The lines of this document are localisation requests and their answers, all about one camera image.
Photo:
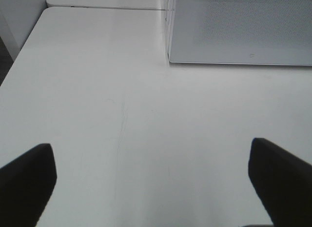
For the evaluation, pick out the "white microwave oven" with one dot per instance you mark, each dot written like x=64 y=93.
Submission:
x=241 y=26

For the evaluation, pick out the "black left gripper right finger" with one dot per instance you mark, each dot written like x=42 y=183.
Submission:
x=283 y=183

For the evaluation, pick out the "white microwave door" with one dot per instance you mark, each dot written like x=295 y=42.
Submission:
x=243 y=26

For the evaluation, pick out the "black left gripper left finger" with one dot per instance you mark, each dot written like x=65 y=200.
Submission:
x=26 y=185

